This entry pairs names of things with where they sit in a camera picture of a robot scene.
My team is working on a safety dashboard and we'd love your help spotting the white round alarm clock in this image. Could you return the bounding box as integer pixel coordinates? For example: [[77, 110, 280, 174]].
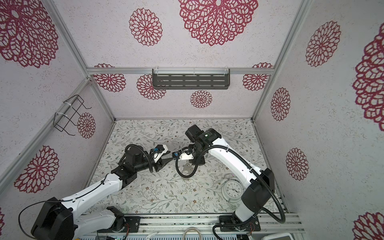
[[221, 178, 244, 203]]

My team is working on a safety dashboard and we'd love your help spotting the silver metal key bottle opener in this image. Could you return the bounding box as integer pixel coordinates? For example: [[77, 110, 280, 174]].
[[180, 163, 195, 176]]

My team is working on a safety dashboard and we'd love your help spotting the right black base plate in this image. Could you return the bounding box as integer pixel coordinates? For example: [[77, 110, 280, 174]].
[[219, 215, 261, 232]]

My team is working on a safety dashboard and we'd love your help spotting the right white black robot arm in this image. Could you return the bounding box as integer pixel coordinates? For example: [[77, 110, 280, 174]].
[[179, 125, 279, 223]]

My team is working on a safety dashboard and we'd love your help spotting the white cable loop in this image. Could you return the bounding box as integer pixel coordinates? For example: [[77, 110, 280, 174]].
[[182, 227, 204, 240]]

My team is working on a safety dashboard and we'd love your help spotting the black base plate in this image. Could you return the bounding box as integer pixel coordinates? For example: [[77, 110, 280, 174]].
[[219, 215, 261, 232], [97, 216, 141, 234]]

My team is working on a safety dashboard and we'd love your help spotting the white device at bottom edge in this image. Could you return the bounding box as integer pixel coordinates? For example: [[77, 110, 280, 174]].
[[261, 233, 294, 240]]

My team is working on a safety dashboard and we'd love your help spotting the black wire wall basket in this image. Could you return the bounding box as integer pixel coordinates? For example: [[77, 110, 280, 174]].
[[53, 95, 92, 136]]

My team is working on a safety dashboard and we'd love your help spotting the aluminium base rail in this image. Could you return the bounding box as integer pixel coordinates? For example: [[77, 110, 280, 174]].
[[53, 212, 306, 236]]

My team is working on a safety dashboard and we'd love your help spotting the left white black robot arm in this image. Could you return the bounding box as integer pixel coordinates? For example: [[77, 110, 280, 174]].
[[31, 144, 179, 240]]

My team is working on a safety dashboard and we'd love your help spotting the dark grey wall shelf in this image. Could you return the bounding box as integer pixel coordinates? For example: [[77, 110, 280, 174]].
[[152, 69, 231, 90]]

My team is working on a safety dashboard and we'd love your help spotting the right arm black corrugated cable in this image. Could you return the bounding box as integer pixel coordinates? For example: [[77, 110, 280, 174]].
[[175, 144, 286, 240]]

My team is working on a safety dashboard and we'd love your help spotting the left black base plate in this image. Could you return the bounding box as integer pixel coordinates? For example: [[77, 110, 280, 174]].
[[97, 216, 141, 234]]

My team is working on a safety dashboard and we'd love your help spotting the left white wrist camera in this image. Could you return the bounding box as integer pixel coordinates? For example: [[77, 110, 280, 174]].
[[150, 145, 169, 163]]

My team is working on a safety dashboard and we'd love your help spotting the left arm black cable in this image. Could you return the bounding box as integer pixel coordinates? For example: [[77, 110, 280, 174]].
[[17, 176, 107, 240]]

